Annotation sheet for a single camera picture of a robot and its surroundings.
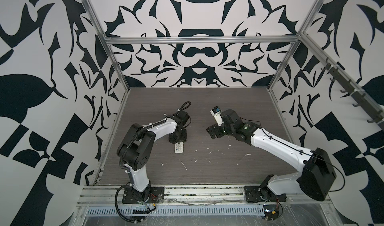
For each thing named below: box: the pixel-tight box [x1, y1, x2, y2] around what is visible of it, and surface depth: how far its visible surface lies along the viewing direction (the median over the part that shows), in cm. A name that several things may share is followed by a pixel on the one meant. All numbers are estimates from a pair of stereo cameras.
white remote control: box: [174, 142, 184, 154], surface depth 89 cm
